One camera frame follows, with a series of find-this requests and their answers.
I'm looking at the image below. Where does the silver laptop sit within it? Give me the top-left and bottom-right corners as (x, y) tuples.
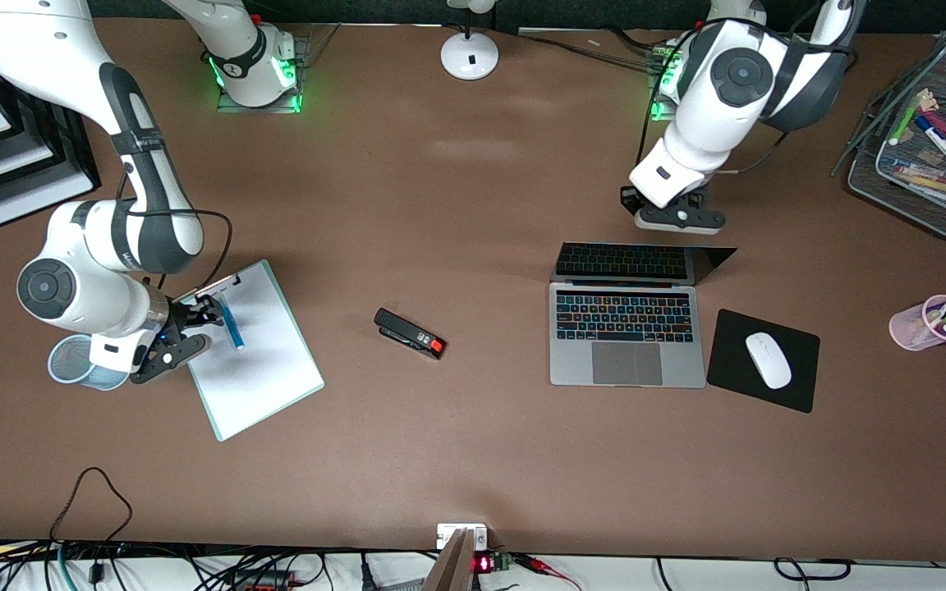
(549, 241), (738, 389)

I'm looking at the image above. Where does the green white-capped marker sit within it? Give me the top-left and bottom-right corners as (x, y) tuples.
(889, 92), (931, 147)

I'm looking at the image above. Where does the yellow marker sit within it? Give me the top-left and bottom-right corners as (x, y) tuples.
(890, 168), (946, 198)

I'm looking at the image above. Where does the blue white whiteboard marker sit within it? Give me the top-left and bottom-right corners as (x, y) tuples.
(914, 115), (946, 176)

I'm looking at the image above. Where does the white clipboard paper sheet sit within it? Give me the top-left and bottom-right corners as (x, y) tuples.
(181, 263), (323, 440)

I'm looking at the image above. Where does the teal clipboard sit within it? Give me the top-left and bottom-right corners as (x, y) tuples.
(167, 259), (326, 443)

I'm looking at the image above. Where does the light blue mesh cup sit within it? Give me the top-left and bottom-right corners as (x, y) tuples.
(48, 334), (131, 392)

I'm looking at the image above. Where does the black mouse pad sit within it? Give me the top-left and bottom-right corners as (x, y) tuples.
(705, 309), (821, 415)

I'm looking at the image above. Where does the black stacked paper tray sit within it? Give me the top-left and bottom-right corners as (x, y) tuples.
(0, 16), (103, 230)

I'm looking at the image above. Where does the black stapler red tip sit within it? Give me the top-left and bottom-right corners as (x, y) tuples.
(374, 308), (448, 360)

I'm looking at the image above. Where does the white computer mouse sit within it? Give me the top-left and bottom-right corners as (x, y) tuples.
(745, 332), (793, 391)

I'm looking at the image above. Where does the white lamp base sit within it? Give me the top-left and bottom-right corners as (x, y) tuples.
(440, 0), (500, 81)

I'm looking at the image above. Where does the black mesh desk organizer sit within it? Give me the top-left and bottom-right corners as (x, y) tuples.
(831, 31), (946, 241)

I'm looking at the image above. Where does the orange power strip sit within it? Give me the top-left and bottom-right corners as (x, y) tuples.
(231, 570), (297, 591)

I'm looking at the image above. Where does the pink translucent pen cup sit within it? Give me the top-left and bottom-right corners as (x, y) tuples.
(889, 294), (946, 352)

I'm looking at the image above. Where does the white socket block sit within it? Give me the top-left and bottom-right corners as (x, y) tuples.
(437, 523), (489, 551)

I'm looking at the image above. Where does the red clip lead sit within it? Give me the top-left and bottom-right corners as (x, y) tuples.
(514, 552), (582, 591)

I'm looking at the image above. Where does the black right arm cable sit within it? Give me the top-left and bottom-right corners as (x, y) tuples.
(116, 160), (233, 284)

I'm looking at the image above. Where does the black table cable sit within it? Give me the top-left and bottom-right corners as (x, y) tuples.
(600, 25), (683, 58)
(520, 33), (671, 73)

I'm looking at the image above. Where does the looped black cable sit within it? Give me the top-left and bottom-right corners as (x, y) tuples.
(48, 466), (134, 547)

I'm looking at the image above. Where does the black cable tangle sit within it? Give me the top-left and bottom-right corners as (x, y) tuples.
(0, 538), (334, 591)

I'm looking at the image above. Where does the wooden bracket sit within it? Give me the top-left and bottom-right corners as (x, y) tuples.
(422, 528), (475, 591)

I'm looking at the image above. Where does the black coiled cable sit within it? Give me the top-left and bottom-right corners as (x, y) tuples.
(773, 557), (853, 582)

